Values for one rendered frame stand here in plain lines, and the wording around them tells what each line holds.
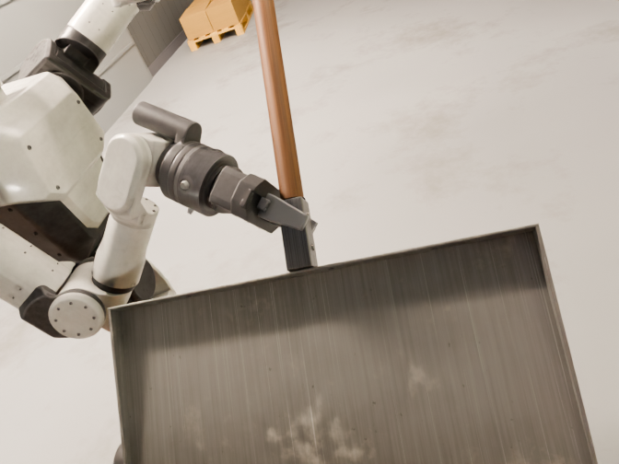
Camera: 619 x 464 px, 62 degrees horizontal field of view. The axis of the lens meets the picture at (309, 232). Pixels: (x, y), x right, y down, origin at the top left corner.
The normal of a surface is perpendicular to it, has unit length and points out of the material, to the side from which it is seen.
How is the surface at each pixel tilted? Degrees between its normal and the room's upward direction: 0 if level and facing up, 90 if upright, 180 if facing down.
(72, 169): 91
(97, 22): 74
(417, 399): 40
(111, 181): 60
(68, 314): 80
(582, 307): 0
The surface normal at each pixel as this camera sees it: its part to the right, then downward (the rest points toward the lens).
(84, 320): 0.09, 0.41
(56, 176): 0.95, -0.15
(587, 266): -0.31, -0.76
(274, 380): -0.28, -0.18
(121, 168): -0.42, 0.18
